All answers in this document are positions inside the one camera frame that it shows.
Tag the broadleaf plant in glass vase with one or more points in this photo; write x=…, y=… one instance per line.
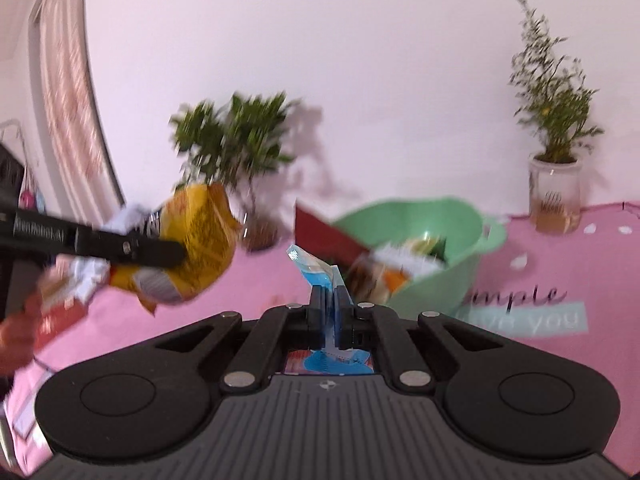
x=235, y=145

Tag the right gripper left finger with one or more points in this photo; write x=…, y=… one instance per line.
x=265, y=344

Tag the long red snack pack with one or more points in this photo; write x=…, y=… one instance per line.
x=322, y=240

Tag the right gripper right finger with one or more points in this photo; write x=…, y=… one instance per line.
x=381, y=332

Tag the cream yellow dotted snack pack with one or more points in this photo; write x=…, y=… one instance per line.
x=390, y=267

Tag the green plastic bowl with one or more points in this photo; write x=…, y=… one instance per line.
x=469, y=235

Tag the pink curtain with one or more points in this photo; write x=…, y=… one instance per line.
x=69, y=104

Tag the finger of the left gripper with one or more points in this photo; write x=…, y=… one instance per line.
x=30, y=236

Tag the blue round-top snack pouch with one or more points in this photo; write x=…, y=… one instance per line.
x=325, y=281

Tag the thin-leaf plant in glass jar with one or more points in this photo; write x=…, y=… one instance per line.
x=554, y=105

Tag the person's hand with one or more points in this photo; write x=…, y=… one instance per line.
x=18, y=336

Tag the yellow green snack bag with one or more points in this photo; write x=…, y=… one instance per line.
x=199, y=217

